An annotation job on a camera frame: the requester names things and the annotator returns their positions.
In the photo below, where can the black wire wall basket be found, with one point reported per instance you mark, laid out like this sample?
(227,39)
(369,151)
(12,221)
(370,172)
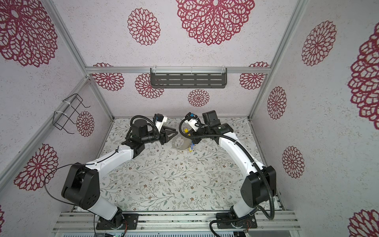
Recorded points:
(64,116)

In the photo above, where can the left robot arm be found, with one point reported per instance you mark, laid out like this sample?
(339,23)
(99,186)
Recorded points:
(82,185)

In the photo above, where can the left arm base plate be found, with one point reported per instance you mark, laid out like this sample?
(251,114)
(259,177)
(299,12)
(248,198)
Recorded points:
(119,222)

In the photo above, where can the blue key tag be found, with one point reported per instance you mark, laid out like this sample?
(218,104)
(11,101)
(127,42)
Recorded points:
(191,147)

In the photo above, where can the aluminium front rail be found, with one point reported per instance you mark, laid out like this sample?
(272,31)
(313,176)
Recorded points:
(172,221)

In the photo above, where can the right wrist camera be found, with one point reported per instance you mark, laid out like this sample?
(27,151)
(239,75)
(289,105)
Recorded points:
(193,121)

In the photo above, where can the grey slotted wall shelf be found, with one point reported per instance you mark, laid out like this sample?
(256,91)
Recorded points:
(161,79)

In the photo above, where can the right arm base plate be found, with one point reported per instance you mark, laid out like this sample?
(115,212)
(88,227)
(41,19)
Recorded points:
(224,222)

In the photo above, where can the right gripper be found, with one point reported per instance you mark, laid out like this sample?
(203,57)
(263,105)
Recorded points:
(194,137)

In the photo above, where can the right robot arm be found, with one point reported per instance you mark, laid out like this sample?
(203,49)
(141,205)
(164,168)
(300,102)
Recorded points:
(259,187)

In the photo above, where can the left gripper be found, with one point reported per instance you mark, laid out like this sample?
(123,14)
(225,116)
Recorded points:
(165,134)

